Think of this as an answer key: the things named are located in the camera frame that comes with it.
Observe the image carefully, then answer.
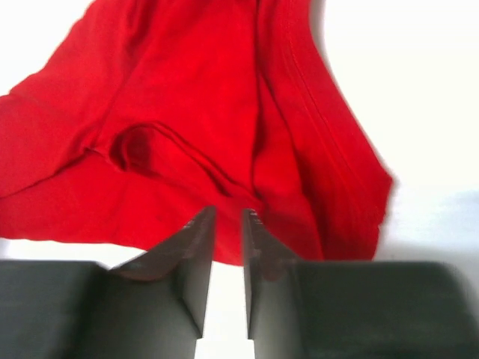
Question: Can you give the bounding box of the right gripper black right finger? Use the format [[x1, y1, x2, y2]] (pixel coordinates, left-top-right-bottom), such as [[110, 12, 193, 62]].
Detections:
[[242, 209, 302, 340]]

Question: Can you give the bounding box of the red t shirt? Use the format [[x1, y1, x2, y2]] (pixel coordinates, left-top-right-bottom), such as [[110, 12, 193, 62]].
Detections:
[[1, 1, 392, 265]]

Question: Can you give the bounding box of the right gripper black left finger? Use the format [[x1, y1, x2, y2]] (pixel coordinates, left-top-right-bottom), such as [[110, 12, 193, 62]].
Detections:
[[110, 206, 216, 338]]

